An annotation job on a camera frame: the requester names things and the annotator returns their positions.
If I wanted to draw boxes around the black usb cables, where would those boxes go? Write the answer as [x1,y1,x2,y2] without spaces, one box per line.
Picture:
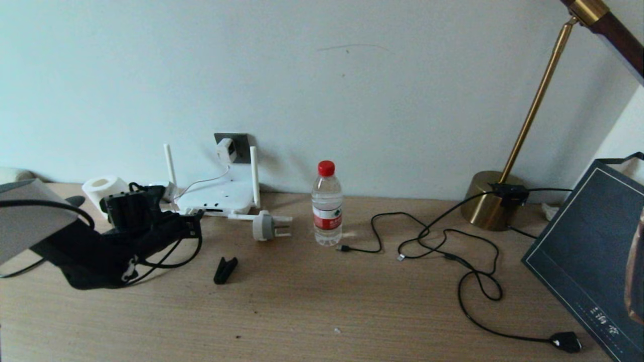
[397,229,583,353]

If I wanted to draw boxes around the black left camera cable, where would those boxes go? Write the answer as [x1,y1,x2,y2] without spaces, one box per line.
[128,182,203,270]

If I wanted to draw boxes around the black lamp power cord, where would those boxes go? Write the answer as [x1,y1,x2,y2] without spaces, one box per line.
[506,188,574,239]

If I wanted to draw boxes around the small black plastic clip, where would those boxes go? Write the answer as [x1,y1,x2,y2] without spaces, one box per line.
[213,257,238,285]

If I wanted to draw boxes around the white wifi router with antennas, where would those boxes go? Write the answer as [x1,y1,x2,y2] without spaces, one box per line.
[164,144,262,222]

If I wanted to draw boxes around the white round plug adapter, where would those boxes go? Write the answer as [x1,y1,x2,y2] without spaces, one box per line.
[252,210,293,242]

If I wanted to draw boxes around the black ethernet cable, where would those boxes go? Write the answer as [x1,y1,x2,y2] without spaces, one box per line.
[0,256,45,279]

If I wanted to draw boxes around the dark teal paper bag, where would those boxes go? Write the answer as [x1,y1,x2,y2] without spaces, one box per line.
[521,152,644,362]

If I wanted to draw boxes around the grey wall socket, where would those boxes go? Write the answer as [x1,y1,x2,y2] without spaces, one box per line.
[214,133,252,164]

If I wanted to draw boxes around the white toilet paper roll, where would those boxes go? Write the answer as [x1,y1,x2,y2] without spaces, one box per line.
[82,176,129,218]

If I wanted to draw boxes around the clear water bottle red cap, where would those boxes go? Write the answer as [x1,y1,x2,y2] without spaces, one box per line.
[311,160,344,246]

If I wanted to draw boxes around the black block on lamp base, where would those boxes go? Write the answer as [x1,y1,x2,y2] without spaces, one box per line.
[487,182,530,207]

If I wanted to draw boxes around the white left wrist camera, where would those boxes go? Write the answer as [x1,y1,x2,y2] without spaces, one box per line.
[148,182,177,203]

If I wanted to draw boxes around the white power adapter with cable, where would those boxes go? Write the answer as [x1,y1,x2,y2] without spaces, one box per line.
[216,138,237,164]

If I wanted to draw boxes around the tan bag handle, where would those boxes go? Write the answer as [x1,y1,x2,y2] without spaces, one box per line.
[624,206,644,325]

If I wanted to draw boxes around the black USB charging cable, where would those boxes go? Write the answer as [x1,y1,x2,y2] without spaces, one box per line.
[338,190,496,254]

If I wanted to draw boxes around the brass desk lamp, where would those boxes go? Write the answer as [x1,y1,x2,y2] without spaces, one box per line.
[461,0,644,232]

